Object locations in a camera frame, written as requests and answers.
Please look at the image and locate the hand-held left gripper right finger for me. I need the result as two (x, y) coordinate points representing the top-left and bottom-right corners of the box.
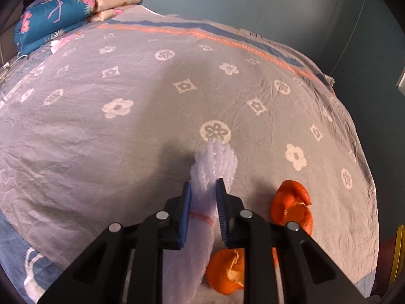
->
(216, 178), (368, 304)

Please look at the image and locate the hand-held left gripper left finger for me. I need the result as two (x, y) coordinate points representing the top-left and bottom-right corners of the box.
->
(39, 180), (193, 304)

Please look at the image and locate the white foam fruit net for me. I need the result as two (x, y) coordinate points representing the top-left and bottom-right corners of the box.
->
(160, 141), (238, 304)

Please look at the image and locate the orange peel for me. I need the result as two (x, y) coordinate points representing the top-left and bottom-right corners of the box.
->
(270, 179), (314, 237)
(206, 248), (247, 296)

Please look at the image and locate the grey floral blanket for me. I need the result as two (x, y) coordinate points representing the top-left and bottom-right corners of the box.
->
(0, 5), (381, 304)

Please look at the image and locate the yellow object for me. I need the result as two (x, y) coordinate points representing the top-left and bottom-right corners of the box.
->
(389, 224), (405, 287)

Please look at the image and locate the folded blue floral quilt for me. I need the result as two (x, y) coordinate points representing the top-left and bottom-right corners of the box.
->
(14, 0), (96, 55)

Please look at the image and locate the white charging cable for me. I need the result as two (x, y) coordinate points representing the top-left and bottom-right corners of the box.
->
(0, 55), (23, 81)

